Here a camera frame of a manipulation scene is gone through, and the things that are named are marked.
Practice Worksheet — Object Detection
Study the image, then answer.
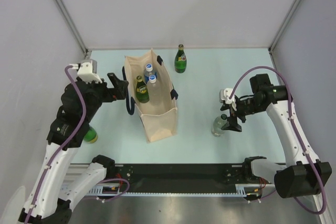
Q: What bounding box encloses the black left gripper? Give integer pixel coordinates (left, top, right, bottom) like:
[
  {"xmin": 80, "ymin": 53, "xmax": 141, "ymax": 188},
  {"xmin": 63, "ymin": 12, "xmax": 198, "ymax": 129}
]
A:
[{"xmin": 81, "ymin": 72, "xmax": 128, "ymax": 122}]

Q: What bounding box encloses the clear glass bottle green cap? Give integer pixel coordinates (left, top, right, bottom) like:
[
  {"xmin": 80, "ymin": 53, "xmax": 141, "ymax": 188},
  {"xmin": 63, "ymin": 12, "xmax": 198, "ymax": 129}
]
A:
[{"xmin": 211, "ymin": 114, "xmax": 229, "ymax": 137}]

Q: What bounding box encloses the blue label water bottle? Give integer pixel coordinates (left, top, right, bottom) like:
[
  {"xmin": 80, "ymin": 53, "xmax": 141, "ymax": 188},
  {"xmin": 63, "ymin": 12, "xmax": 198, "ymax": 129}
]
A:
[{"xmin": 143, "ymin": 63, "xmax": 157, "ymax": 83}]

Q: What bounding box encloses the clear unlabelled plastic water bottle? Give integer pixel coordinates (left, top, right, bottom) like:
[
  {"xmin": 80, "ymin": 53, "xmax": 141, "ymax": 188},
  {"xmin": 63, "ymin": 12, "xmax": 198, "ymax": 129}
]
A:
[{"xmin": 147, "ymin": 75, "xmax": 162, "ymax": 106}]

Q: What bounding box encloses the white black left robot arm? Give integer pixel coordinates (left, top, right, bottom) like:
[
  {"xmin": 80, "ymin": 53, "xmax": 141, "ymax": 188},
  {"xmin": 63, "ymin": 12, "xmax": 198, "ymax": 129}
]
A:
[{"xmin": 18, "ymin": 73, "xmax": 130, "ymax": 223}]

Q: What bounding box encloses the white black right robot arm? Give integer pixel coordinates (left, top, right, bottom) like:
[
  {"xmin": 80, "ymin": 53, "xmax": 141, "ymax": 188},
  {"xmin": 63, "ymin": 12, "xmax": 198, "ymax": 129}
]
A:
[{"xmin": 219, "ymin": 74, "xmax": 332, "ymax": 198}]

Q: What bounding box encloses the beige canvas tote bag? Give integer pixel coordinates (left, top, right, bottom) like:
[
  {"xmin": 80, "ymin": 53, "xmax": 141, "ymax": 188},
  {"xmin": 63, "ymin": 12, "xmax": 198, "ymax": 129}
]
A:
[{"xmin": 123, "ymin": 49, "xmax": 178, "ymax": 143}]

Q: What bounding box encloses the green Perrier bottle back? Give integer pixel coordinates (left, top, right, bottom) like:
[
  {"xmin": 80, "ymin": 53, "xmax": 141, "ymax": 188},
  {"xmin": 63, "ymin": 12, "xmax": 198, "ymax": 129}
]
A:
[{"xmin": 174, "ymin": 44, "xmax": 187, "ymax": 73}]

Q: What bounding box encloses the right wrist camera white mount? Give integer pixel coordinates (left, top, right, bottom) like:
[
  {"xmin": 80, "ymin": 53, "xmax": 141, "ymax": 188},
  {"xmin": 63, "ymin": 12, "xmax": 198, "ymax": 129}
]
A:
[{"xmin": 219, "ymin": 88, "xmax": 237, "ymax": 111}]

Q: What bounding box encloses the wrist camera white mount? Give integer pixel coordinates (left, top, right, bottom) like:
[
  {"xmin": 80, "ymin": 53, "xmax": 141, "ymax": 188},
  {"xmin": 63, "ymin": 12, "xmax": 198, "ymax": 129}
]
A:
[
  {"xmin": 219, "ymin": 88, "xmax": 237, "ymax": 111},
  {"xmin": 69, "ymin": 59, "xmax": 102, "ymax": 83}
]

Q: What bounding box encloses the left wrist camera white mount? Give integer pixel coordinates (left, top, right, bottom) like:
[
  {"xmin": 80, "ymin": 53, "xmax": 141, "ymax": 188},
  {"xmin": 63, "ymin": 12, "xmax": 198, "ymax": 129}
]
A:
[{"xmin": 69, "ymin": 59, "xmax": 102, "ymax": 83}]

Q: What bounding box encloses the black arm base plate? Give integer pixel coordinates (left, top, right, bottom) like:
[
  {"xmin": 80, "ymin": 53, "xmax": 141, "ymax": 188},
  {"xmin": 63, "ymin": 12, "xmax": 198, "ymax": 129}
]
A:
[{"xmin": 106, "ymin": 164, "xmax": 271, "ymax": 193}]

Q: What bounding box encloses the white slotted cable duct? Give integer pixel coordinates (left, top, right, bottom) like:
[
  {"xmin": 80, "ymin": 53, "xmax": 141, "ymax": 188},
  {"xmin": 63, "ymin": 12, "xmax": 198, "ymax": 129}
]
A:
[{"xmin": 62, "ymin": 184, "xmax": 275, "ymax": 196}]

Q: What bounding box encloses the aluminium corner post left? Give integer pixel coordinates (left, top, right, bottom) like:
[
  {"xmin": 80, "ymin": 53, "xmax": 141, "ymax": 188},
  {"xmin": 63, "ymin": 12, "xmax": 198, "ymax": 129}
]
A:
[{"xmin": 53, "ymin": 0, "xmax": 88, "ymax": 56}]

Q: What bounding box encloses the aluminium corner post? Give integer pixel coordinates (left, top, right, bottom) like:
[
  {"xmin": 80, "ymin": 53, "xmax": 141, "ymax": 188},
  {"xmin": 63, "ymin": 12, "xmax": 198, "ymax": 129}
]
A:
[
  {"xmin": 53, "ymin": 0, "xmax": 88, "ymax": 56},
  {"xmin": 268, "ymin": 0, "xmax": 303, "ymax": 54}
]

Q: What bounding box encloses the aluminium corner post right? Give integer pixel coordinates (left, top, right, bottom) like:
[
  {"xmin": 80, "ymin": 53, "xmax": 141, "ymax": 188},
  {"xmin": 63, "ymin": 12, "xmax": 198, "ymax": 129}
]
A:
[{"xmin": 268, "ymin": 0, "xmax": 303, "ymax": 54}]

